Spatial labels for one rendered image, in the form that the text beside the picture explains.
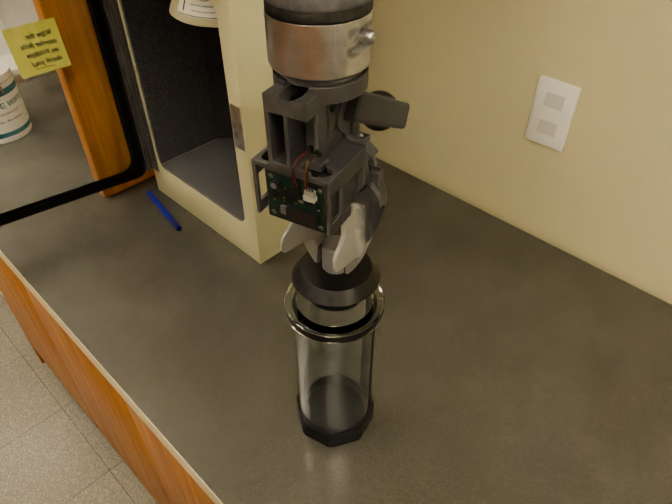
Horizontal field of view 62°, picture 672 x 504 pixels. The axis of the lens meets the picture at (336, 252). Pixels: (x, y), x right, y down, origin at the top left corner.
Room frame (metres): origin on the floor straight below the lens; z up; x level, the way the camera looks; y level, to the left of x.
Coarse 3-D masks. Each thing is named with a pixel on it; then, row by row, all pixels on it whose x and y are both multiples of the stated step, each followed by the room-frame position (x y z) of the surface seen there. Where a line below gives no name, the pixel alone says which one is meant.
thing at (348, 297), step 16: (336, 240) 0.42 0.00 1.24; (304, 256) 0.43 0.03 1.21; (368, 256) 0.43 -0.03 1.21; (304, 272) 0.41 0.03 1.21; (320, 272) 0.41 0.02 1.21; (336, 272) 0.40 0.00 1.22; (352, 272) 0.41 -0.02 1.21; (368, 272) 0.41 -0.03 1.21; (304, 288) 0.39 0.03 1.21; (320, 288) 0.39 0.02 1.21; (336, 288) 0.38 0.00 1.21; (352, 288) 0.39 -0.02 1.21; (368, 288) 0.39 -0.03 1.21; (320, 304) 0.38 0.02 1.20; (336, 304) 0.37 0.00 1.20; (352, 304) 0.38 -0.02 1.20
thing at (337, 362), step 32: (288, 288) 0.43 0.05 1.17; (288, 320) 0.40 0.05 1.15; (320, 320) 0.46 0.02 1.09; (352, 320) 0.45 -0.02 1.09; (320, 352) 0.38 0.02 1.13; (352, 352) 0.38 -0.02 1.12; (320, 384) 0.38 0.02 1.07; (352, 384) 0.38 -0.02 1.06; (320, 416) 0.38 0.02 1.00; (352, 416) 0.38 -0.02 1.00
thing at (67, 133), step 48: (0, 0) 0.83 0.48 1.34; (48, 0) 0.87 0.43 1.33; (0, 48) 0.82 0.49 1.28; (48, 48) 0.86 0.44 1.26; (96, 48) 0.90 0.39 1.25; (0, 96) 0.80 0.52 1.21; (48, 96) 0.84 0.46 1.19; (96, 96) 0.88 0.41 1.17; (0, 144) 0.79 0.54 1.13; (48, 144) 0.83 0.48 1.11; (96, 144) 0.87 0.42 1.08; (0, 192) 0.77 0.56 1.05; (48, 192) 0.81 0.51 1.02
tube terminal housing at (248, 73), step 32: (224, 0) 0.72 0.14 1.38; (256, 0) 0.74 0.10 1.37; (224, 32) 0.72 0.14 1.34; (256, 32) 0.74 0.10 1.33; (224, 64) 0.73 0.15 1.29; (256, 64) 0.74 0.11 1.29; (256, 96) 0.73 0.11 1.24; (256, 128) 0.73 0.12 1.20; (192, 192) 0.84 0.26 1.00; (224, 224) 0.78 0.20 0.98; (256, 224) 0.71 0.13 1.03; (288, 224) 0.76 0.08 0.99; (256, 256) 0.72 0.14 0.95
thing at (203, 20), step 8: (176, 0) 0.84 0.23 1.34; (184, 0) 0.82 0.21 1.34; (192, 0) 0.81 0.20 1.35; (200, 0) 0.81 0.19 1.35; (176, 8) 0.83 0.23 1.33; (184, 8) 0.82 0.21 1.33; (192, 8) 0.81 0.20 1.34; (200, 8) 0.81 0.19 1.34; (208, 8) 0.80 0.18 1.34; (176, 16) 0.83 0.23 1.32; (184, 16) 0.81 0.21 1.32; (192, 16) 0.81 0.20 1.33; (200, 16) 0.80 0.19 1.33; (208, 16) 0.80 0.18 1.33; (216, 16) 0.80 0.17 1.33; (192, 24) 0.80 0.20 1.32; (200, 24) 0.80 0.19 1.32; (208, 24) 0.79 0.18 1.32; (216, 24) 0.79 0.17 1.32
